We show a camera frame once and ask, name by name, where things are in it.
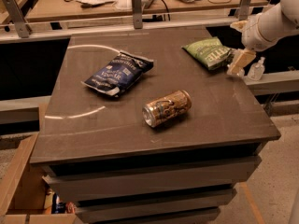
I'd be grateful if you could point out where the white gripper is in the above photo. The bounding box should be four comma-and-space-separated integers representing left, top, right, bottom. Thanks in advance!
227, 14, 278, 77

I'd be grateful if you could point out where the green jalapeno chip bag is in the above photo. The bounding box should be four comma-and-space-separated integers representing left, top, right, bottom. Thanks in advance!
182, 37, 232, 71

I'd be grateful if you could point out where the orange soda can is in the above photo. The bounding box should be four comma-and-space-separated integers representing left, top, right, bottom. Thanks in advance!
142, 90, 192, 128

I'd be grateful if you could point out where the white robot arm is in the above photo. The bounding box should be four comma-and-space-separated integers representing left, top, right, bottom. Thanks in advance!
227, 0, 299, 76

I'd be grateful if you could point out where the blue salt vinegar chip bag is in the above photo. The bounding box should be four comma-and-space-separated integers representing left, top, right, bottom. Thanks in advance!
82, 50, 154, 97

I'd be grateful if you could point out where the clear sanitizer bottle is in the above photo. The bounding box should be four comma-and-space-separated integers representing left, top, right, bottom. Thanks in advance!
248, 57, 265, 81

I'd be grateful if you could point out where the grey drawer cabinet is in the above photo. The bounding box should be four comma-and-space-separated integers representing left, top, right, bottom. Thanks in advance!
31, 26, 279, 224

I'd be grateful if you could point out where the cardboard box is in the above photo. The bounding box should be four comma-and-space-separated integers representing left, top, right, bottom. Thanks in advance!
0, 134, 82, 224

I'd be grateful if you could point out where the metal rail frame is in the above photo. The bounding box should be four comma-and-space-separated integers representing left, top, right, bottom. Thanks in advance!
0, 0, 255, 44

